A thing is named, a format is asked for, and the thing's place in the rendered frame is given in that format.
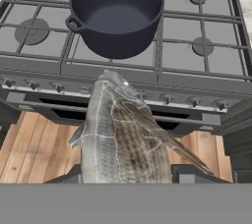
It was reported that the grey oven door handle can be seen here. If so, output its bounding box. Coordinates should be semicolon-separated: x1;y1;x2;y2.
5;90;223;128

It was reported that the black cast iron pot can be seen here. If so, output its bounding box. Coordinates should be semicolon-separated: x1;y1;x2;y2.
64;0;164;61

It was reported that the dark grey hob knob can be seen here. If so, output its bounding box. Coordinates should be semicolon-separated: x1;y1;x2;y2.
160;93;176;105
27;80;41;91
215;99;229;111
52;82;67;93
187;96;202;108
2;78;16;88

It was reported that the dark grey cupboard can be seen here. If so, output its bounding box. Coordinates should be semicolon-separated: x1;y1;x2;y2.
212;98;252;184
0;100;22;148

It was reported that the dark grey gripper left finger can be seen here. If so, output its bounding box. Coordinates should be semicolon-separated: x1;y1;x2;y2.
43;163;83;185

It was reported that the grey gas hob range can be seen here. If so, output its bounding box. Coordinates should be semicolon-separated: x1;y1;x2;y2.
0;0;252;138

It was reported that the grey scaly frozen fish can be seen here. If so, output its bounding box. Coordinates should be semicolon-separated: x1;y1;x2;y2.
67;69;215;185

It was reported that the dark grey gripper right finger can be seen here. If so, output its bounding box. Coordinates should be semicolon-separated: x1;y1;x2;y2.
170;164;232;185

